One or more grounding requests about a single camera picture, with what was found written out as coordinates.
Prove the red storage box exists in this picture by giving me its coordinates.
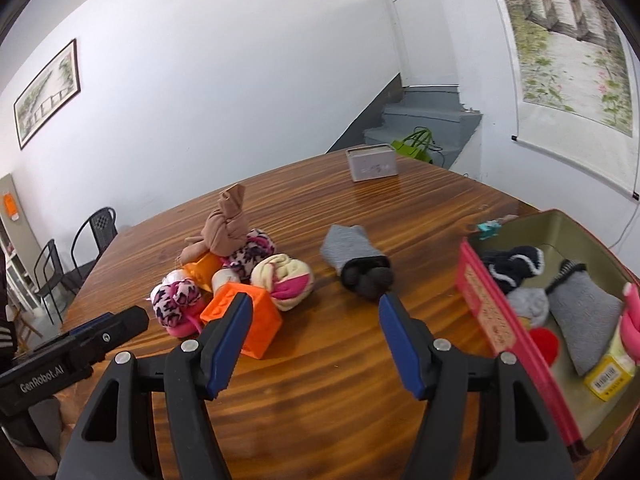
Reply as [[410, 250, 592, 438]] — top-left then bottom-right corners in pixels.
[[455, 208, 640, 464]]

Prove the tan knotted sock bundle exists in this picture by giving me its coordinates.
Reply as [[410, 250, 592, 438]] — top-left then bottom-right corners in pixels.
[[181, 184, 250, 264]]

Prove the pink leopard sock bundle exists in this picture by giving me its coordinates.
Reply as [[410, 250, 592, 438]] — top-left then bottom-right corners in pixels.
[[222, 229, 277, 282], [151, 270, 206, 339]]

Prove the green bag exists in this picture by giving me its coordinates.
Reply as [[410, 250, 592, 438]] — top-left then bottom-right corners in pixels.
[[391, 128, 435, 164]]

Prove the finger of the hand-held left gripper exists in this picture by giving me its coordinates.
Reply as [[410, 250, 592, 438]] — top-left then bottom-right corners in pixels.
[[69, 312, 117, 337], [106, 306, 151, 350]]

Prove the grey staircase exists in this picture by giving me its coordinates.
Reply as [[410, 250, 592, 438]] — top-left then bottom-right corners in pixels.
[[326, 84, 484, 172]]

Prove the white cabinet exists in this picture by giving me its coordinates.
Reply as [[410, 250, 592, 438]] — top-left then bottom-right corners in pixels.
[[0, 174, 43, 322]]

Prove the black cable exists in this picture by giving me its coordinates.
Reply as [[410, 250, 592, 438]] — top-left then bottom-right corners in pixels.
[[606, 204, 640, 249]]

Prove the orange toy block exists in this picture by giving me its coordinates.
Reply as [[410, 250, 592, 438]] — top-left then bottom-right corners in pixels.
[[200, 282, 281, 360]]

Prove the grey sock with black trim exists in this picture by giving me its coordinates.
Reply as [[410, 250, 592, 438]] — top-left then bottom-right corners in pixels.
[[545, 258, 624, 377]]

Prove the hanging wall scroll painting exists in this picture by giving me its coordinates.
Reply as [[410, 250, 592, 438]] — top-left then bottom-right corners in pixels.
[[481, 0, 640, 202]]

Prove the framed landscape painting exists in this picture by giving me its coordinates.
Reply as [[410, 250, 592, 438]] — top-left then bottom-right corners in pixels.
[[13, 38, 81, 151]]

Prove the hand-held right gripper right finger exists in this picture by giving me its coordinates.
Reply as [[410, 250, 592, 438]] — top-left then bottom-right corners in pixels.
[[378, 292, 576, 480]]

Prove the small yellow box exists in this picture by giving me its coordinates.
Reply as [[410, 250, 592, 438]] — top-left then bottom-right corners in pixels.
[[583, 332, 637, 402]]

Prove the black and white sock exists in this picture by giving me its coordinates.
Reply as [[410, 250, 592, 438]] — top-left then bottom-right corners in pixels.
[[482, 245, 545, 295]]

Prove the red round toy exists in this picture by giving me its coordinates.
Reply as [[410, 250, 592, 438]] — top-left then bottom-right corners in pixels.
[[527, 327, 561, 366]]

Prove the wooden desk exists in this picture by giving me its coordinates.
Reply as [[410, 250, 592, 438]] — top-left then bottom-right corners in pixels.
[[59, 147, 640, 480]]

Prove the pink plastic toy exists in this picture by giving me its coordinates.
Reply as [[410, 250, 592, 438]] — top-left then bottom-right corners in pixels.
[[618, 282, 640, 364]]

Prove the black metal chair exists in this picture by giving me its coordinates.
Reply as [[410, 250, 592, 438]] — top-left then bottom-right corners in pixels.
[[70, 206, 119, 282], [33, 238, 82, 324]]

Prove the light grey sock ball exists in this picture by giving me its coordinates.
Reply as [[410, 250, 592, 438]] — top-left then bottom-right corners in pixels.
[[507, 287, 551, 329]]

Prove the white tissue box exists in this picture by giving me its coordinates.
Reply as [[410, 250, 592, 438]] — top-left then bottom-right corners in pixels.
[[346, 144, 400, 183]]

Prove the white and pink sock bundle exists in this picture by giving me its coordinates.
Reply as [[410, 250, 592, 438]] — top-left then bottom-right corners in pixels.
[[250, 253, 315, 313]]

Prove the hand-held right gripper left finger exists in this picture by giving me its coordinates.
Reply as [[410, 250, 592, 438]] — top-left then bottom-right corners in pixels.
[[55, 292, 254, 480]]

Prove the grey and black sock roll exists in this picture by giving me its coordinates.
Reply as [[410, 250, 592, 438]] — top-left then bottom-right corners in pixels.
[[320, 225, 395, 301]]

